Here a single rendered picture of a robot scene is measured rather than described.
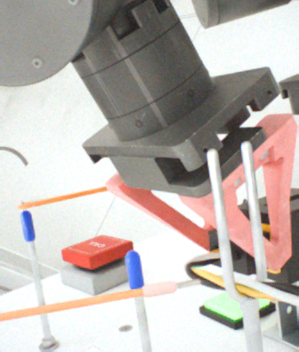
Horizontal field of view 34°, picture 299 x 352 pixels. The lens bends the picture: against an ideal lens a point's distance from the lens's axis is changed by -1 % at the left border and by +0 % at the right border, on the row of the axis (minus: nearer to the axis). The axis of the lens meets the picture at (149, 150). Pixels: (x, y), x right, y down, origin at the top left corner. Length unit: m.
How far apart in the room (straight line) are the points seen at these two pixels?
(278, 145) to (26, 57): 0.13
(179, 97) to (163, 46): 0.02
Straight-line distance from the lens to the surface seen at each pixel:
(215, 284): 0.20
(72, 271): 0.47
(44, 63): 0.16
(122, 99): 0.23
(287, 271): 0.29
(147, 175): 0.24
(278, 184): 0.26
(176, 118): 0.23
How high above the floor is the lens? 1.38
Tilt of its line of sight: 35 degrees down
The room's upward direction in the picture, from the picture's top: 56 degrees counter-clockwise
